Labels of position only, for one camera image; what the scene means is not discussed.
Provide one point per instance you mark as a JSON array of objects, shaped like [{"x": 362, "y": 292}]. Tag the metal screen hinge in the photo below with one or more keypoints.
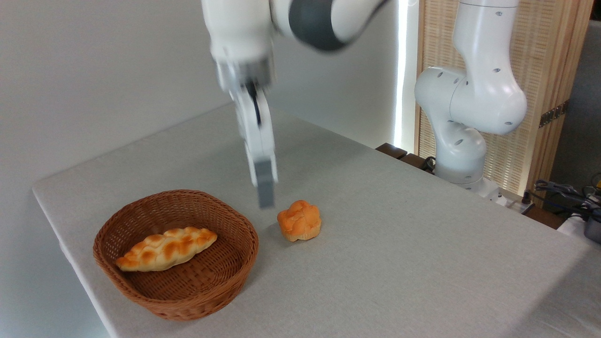
[{"x": 553, "y": 114}]

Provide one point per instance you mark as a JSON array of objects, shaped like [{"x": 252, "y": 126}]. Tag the wooden slatted folding screen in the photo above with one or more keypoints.
[{"x": 549, "y": 56}]

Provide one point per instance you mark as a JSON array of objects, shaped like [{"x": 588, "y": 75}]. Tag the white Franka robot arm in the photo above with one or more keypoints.
[{"x": 483, "y": 94}]

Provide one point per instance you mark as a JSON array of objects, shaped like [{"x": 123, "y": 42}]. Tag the long braided bread loaf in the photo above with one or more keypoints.
[{"x": 164, "y": 249}]

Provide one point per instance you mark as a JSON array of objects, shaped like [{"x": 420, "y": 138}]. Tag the grey metal pot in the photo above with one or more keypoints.
[{"x": 593, "y": 230}]

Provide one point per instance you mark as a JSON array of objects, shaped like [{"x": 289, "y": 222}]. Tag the dark brown wooden block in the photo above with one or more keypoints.
[
  {"x": 391, "y": 150},
  {"x": 414, "y": 162}
]

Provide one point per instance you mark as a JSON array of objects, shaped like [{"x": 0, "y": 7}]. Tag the white power strip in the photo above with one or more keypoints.
[{"x": 514, "y": 203}]

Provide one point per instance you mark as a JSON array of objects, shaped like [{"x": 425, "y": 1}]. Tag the round orange bread bun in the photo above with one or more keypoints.
[{"x": 299, "y": 220}]

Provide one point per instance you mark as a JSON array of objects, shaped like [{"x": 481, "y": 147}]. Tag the brown wicker basket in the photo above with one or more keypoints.
[{"x": 225, "y": 277}]

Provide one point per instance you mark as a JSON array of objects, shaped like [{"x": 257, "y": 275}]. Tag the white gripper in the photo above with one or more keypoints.
[{"x": 256, "y": 136}]

